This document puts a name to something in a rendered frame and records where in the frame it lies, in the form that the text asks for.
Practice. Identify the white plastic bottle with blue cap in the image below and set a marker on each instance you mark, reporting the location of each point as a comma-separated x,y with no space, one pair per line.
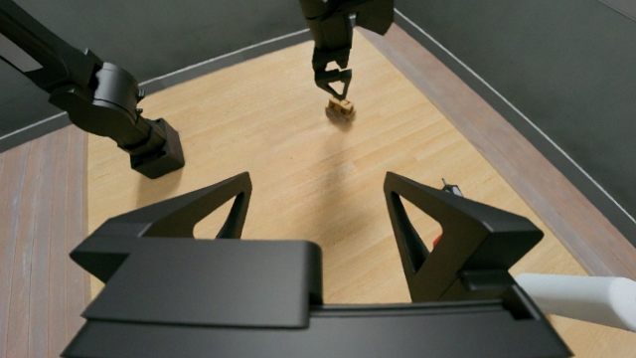
608,301

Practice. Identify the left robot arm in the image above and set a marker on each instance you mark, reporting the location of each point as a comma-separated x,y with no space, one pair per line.
101,98

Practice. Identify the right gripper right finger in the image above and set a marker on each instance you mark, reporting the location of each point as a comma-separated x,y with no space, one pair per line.
475,236

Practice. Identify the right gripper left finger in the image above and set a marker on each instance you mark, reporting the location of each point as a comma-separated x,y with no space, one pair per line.
177,217

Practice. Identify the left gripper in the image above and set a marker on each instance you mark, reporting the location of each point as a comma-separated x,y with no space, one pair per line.
321,57

